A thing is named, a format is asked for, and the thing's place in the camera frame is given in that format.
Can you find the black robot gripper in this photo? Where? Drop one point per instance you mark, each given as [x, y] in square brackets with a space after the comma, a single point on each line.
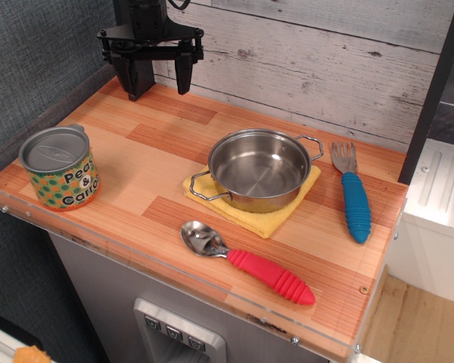
[144, 32]

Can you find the stainless steel pot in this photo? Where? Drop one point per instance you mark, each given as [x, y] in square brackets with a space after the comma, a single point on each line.
[257, 170]

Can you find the peas and carrots can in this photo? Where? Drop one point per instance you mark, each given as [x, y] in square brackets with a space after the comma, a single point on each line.
[61, 167]

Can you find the yellow folded cloth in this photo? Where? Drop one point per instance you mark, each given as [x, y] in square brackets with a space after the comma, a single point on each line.
[262, 224]

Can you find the grey cabinet with dispenser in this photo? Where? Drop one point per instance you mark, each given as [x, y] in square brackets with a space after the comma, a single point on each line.
[141, 318]

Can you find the orange object at corner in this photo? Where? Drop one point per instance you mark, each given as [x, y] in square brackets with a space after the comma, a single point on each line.
[30, 354]

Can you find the white toy sink unit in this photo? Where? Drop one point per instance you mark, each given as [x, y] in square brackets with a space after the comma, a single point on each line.
[421, 252]

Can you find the spoon with red handle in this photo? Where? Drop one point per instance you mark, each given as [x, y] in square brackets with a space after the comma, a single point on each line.
[203, 241]

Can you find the fork with blue handle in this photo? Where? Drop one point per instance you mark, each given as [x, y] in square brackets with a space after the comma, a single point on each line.
[357, 210]

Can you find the dark right shelf post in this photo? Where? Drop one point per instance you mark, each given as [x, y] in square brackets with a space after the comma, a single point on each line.
[435, 92]

